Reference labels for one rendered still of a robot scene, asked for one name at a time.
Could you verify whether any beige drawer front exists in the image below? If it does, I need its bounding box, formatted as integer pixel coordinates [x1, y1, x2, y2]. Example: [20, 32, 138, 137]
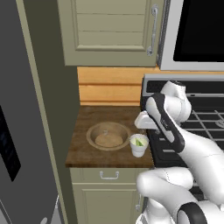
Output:
[69, 167, 151, 184]

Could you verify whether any silver cupboard door handle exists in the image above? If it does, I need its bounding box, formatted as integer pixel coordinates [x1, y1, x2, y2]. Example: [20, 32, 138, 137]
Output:
[146, 4, 159, 57]

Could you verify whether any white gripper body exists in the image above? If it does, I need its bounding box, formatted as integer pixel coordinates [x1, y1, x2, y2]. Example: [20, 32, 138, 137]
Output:
[134, 110, 160, 131]

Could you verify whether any silver drawer handle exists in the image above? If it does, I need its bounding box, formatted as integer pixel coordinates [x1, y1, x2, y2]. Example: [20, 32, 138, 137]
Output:
[99, 171, 120, 180]

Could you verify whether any silver base cupboard handle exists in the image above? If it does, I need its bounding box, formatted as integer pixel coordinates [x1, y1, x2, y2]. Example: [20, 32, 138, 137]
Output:
[135, 193, 143, 213]

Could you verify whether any black and silver stove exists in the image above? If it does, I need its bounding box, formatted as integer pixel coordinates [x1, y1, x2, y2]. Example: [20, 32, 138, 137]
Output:
[140, 73, 224, 202]

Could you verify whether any tan ice bowl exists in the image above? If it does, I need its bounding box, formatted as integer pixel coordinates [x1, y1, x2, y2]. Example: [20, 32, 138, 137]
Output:
[86, 121, 131, 151]

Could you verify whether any grey fridge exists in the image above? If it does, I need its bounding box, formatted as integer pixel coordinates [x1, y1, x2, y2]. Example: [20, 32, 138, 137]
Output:
[0, 0, 67, 224]

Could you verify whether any white glass of lemonade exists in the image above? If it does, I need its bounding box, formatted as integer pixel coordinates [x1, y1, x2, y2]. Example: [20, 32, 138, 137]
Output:
[129, 133, 150, 158]

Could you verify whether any white microwave oven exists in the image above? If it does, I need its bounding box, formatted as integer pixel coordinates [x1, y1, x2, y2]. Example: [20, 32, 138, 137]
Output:
[157, 0, 224, 72]

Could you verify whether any beige base cupboard door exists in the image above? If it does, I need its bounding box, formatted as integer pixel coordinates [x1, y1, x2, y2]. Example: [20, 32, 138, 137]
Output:
[71, 182, 145, 224]

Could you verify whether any beige wall cupboard door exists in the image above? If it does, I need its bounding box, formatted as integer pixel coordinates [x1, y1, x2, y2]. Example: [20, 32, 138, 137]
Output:
[57, 0, 166, 67]

